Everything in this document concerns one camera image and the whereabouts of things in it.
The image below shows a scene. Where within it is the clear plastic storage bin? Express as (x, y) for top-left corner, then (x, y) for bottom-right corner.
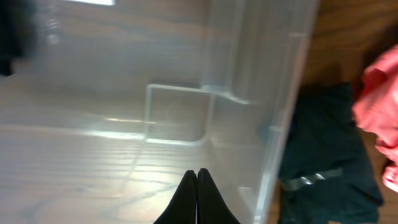
(1, 0), (319, 223)

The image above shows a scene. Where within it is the white label in bin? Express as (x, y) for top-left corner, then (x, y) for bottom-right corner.
(66, 0), (116, 6)

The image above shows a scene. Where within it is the pink printed shirt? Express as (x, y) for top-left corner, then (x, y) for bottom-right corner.
(353, 45), (397, 192)

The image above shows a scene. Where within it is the black cloth with band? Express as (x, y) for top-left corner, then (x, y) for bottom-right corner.
(1, 0), (37, 77)

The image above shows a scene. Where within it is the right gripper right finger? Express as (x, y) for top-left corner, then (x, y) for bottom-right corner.
(197, 168), (240, 224)

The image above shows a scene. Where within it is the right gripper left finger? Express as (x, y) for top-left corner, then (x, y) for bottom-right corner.
(154, 170), (197, 224)

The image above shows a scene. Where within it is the dark navy cloth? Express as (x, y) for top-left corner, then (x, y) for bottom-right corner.
(279, 83), (384, 224)

